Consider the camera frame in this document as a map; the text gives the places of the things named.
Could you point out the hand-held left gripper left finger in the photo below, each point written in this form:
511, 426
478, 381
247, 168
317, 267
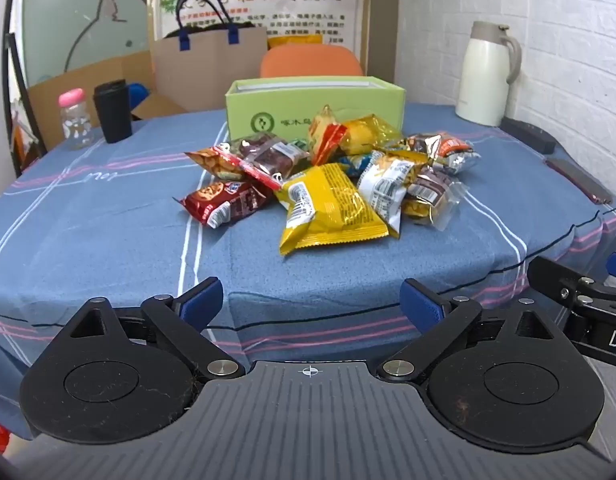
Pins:
202, 302

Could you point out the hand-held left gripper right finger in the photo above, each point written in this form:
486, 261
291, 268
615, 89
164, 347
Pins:
420, 307

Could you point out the pile of mixed snack packets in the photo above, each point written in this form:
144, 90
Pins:
328, 205

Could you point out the green cardboard box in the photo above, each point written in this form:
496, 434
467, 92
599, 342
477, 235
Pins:
268, 110

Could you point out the dark flat bar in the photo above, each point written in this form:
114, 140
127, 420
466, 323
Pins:
578, 180

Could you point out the blue checked tablecloth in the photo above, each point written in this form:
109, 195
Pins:
112, 220

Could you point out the black cup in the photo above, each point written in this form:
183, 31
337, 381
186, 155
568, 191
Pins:
112, 115

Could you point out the white thermos jug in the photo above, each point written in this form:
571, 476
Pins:
483, 75

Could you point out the clear bottle with pink lid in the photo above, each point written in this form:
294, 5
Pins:
76, 125

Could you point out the blue plastic item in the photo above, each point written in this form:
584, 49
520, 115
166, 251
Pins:
137, 92

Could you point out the brown cardboard box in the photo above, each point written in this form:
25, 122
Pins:
87, 72

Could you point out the orange chair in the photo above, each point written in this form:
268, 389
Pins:
313, 60

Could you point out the yellow bag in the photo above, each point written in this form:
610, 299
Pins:
293, 40

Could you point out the black framed board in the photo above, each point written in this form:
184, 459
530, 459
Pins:
18, 72

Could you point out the wall poster with black text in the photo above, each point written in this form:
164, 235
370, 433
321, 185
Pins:
288, 10

